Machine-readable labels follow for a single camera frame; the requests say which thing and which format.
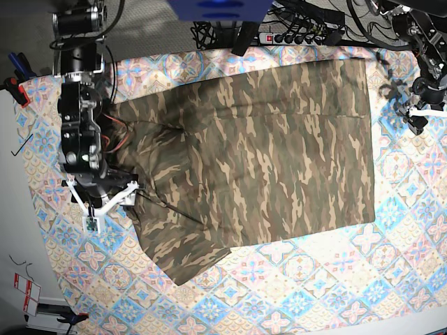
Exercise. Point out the red black clamp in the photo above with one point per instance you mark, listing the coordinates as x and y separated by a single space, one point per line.
17 91

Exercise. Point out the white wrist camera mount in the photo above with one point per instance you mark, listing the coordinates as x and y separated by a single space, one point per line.
415 112
95 208

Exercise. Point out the black wire basket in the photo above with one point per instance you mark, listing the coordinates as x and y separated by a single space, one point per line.
204 35

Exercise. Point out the camouflage T-shirt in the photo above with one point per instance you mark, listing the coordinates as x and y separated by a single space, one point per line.
248 159

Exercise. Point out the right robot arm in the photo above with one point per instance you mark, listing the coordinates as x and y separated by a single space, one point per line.
80 29

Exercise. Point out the red white label card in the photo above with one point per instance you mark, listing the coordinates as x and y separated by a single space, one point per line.
31 293

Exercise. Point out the white power strip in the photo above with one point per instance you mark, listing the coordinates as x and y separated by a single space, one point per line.
311 38

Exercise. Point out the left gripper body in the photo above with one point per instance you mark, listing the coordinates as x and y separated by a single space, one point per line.
424 95

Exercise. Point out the black allen key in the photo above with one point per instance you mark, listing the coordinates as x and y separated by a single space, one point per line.
15 153

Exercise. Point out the blue camera housing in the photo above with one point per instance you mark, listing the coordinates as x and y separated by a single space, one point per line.
220 10

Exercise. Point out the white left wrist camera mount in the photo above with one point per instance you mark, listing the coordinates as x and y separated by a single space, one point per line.
415 112

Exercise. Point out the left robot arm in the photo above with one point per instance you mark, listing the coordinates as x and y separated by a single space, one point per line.
412 23

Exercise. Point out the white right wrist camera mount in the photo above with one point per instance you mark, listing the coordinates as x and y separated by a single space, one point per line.
95 208

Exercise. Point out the blue orange bottom clamp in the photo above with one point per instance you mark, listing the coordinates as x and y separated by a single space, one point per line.
71 319

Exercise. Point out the patterned tile tablecloth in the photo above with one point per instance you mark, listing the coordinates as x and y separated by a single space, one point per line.
392 267

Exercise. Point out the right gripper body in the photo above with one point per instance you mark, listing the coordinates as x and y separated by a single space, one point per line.
85 162

